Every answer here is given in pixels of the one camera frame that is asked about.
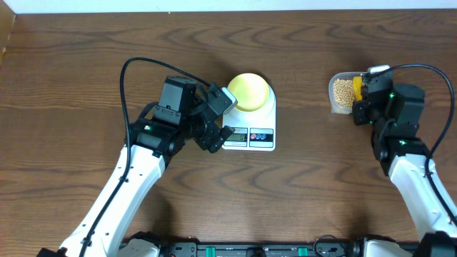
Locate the white digital kitchen scale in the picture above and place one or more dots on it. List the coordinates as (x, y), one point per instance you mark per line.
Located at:
(254, 130)

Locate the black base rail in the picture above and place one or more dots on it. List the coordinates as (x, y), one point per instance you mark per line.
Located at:
(250, 250)

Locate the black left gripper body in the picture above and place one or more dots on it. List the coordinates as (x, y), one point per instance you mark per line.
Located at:
(207, 136)

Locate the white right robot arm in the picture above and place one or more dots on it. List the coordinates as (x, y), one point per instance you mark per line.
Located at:
(394, 111)

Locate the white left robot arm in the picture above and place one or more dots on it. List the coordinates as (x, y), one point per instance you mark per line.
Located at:
(141, 163)

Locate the clear plastic container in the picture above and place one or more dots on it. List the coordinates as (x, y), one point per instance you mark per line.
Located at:
(336, 108)

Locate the soybeans in container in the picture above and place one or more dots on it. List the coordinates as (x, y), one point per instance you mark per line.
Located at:
(343, 92)

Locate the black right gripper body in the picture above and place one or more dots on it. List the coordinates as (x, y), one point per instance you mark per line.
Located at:
(363, 113)

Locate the yellow measuring scoop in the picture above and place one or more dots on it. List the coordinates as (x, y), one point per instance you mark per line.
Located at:
(357, 84)

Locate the pale yellow bowl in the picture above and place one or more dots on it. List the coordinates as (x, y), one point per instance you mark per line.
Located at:
(250, 90)

